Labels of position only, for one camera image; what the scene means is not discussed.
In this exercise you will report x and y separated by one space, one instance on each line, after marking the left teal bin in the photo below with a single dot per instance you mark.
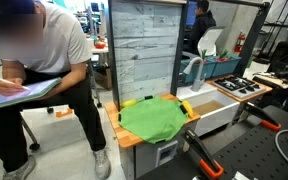
207 70

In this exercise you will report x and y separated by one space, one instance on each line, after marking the white toy sink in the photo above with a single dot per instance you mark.
215 108

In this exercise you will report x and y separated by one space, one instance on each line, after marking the red fire extinguisher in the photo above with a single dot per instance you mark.
240 42

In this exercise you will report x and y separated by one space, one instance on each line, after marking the blue computer monitor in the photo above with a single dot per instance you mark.
191 13

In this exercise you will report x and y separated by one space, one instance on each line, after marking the teal bin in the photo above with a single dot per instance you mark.
223 66
207 70

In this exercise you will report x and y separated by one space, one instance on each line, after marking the right teal bin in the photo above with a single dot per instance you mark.
223 66

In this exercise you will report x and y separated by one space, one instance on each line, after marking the yellow toy corn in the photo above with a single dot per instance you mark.
188 108

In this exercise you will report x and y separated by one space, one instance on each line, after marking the tablet with green cover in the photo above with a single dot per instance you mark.
37 90

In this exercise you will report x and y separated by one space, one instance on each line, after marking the grey wood backsplash panel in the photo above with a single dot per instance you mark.
145 35

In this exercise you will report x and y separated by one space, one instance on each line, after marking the seated person white shirt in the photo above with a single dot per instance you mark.
44 54

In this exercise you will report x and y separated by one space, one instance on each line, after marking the person in black hoodie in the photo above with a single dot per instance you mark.
203 21

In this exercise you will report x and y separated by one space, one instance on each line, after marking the far black orange clamp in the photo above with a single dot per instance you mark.
266 119

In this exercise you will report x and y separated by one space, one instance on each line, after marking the white stylus pen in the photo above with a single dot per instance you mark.
9 82

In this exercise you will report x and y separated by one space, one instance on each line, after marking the grey toy faucet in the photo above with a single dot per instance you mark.
198 82

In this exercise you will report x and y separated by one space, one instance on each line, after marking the near black orange clamp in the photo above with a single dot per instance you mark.
207 163

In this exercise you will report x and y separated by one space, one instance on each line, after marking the yellow toy banana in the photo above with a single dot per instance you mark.
129 103

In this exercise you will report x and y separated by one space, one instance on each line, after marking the black orange clamp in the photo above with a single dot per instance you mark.
266 119
207 163

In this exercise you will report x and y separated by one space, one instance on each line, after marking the toy gas stove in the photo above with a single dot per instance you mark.
239 87

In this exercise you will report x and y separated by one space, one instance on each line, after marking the green towel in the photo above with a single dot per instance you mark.
154 120

